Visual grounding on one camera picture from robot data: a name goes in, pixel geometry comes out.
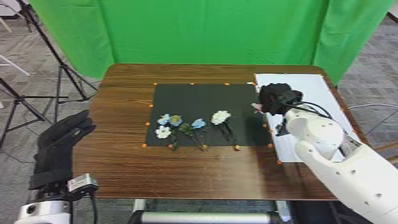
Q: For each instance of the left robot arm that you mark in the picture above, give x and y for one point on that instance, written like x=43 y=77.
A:
x=45 y=211

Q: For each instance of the pale grey bar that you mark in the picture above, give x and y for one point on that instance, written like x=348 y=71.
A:
x=205 y=218

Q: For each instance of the white sheet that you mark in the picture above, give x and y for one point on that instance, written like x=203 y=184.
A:
x=316 y=90

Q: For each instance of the dark mat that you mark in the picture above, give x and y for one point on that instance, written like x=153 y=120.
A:
x=201 y=100

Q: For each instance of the white flower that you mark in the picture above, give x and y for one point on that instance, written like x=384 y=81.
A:
x=221 y=117
x=162 y=132

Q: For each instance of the black tripod stand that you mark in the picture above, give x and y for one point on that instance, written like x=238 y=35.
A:
x=59 y=66
x=20 y=103

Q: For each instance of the pink flower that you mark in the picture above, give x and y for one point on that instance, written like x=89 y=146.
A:
x=256 y=107

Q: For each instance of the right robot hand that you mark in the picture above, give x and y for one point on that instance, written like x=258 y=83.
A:
x=277 y=98

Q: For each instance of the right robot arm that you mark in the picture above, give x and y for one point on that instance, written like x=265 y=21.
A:
x=348 y=166

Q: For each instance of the green sprig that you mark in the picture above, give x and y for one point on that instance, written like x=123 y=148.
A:
x=187 y=129

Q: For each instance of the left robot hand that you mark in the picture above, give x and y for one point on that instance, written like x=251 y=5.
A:
x=59 y=146

